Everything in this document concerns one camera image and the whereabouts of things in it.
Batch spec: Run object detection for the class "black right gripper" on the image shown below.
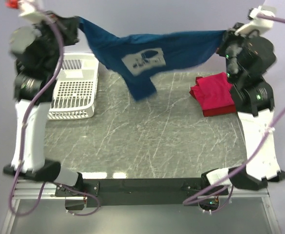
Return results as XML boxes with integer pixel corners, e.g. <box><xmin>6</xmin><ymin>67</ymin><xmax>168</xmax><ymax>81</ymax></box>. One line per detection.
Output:
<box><xmin>216</xmin><ymin>22</ymin><xmax>260</xmax><ymax>85</ymax></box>

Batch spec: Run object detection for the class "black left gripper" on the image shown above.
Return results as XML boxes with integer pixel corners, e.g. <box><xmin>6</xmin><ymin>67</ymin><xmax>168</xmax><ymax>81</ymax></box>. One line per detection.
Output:
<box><xmin>31</xmin><ymin>9</ymin><xmax>79</xmax><ymax>75</ymax></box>

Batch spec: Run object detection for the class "blue t shirt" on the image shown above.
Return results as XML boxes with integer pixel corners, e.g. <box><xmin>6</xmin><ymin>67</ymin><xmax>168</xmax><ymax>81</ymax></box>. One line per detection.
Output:
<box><xmin>79</xmin><ymin>18</ymin><xmax>225</xmax><ymax>101</ymax></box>

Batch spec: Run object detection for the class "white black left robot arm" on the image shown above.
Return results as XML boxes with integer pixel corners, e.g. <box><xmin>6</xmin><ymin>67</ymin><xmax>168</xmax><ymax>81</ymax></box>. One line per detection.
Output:
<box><xmin>3</xmin><ymin>11</ymin><xmax>84</xmax><ymax>196</ymax></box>

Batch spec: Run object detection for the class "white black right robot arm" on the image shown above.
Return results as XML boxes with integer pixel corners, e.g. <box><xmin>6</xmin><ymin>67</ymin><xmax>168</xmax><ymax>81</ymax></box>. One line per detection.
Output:
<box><xmin>217</xmin><ymin>19</ymin><xmax>285</xmax><ymax>191</ymax></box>

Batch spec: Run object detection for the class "pink folded t shirt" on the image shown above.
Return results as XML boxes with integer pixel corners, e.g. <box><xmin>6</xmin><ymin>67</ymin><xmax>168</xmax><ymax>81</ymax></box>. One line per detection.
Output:
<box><xmin>190</xmin><ymin>72</ymin><xmax>236</xmax><ymax>112</ymax></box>

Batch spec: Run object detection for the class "red folded t shirt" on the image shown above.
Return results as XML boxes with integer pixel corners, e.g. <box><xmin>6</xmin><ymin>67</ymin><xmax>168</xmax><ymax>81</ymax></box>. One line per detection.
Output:
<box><xmin>189</xmin><ymin>76</ymin><xmax>238</xmax><ymax>117</ymax></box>

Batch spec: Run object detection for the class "white plastic basket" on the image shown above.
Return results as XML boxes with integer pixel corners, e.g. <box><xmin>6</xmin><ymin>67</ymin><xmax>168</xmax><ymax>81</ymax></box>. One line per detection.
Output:
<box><xmin>48</xmin><ymin>53</ymin><xmax>99</xmax><ymax>120</ymax></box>

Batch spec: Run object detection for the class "black base beam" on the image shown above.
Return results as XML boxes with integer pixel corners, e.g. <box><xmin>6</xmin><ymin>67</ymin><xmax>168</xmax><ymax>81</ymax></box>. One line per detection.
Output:
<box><xmin>54</xmin><ymin>177</ymin><xmax>229</xmax><ymax>210</ymax></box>

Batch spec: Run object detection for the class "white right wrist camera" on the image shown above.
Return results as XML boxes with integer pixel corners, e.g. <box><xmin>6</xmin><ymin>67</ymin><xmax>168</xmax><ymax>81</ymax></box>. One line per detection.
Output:
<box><xmin>234</xmin><ymin>5</ymin><xmax>277</xmax><ymax>37</ymax></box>

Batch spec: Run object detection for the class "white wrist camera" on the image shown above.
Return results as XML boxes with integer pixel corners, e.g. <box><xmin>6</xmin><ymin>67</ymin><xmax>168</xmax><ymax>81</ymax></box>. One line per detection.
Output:
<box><xmin>234</xmin><ymin>5</ymin><xmax>277</xmax><ymax>37</ymax></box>
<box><xmin>5</xmin><ymin>0</ymin><xmax>44</xmax><ymax>24</ymax></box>

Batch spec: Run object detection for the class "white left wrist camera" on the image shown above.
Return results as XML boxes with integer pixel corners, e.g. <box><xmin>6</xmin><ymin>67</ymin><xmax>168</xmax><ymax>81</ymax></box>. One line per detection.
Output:
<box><xmin>5</xmin><ymin>0</ymin><xmax>44</xmax><ymax>24</ymax></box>

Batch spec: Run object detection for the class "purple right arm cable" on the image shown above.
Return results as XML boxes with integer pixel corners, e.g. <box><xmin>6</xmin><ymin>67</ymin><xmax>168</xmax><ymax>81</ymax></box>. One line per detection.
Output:
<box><xmin>182</xmin><ymin>13</ymin><xmax>285</xmax><ymax>215</ymax></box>

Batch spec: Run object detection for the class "aluminium rail frame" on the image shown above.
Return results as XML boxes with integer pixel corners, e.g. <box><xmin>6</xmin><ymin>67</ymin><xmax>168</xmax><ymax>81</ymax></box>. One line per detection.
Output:
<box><xmin>1</xmin><ymin>180</ymin><xmax>281</xmax><ymax>234</ymax></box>

